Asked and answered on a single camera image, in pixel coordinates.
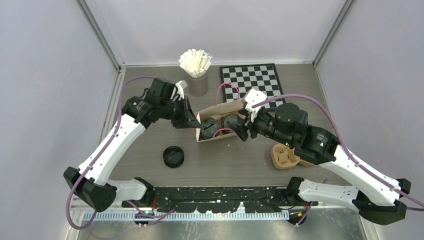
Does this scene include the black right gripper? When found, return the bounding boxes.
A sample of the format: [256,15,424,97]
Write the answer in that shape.
[227,104,295,147]

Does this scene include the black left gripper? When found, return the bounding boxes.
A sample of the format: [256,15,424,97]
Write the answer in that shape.
[159,95,201,129]

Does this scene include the black coffee cup lid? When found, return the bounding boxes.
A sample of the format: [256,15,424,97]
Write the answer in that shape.
[200,118,220,139]

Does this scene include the paper gift bag pink handles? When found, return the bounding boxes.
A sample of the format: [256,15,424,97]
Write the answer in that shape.
[195,82,243,143]

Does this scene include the stack of black lids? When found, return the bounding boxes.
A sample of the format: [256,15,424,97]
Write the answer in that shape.
[162,145,185,169]

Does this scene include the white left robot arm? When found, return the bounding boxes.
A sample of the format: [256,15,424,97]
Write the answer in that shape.
[63,77,200,213]

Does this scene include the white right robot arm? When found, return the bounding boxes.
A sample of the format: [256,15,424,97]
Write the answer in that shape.
[229,103,411,226]

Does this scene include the grey straw holder cup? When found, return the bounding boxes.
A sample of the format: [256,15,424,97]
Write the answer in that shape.
[187,74,208,97]

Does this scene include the brown pulp cup carrier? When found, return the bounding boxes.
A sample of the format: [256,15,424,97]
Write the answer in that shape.
[270,143,313,170]

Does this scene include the black white chessboard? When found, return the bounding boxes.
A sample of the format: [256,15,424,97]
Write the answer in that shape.
[219,63,283,103]

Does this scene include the white wrapped straws bundle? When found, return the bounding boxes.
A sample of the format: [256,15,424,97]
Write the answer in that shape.
[178,48,213,79]

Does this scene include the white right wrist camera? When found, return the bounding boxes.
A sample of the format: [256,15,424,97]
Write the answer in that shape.
[242,88,267,123]

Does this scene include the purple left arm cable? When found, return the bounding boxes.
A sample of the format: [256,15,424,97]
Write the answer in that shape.
[65,76,157,230]

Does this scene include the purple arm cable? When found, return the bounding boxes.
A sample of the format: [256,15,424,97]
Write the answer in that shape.
[65,76,157,230]
[251,93,424,226]

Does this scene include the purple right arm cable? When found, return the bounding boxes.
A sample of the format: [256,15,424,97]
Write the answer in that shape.
[251,93,424,226]

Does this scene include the aluminium frame rail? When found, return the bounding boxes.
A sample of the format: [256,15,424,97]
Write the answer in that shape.
[69,188,372,222]

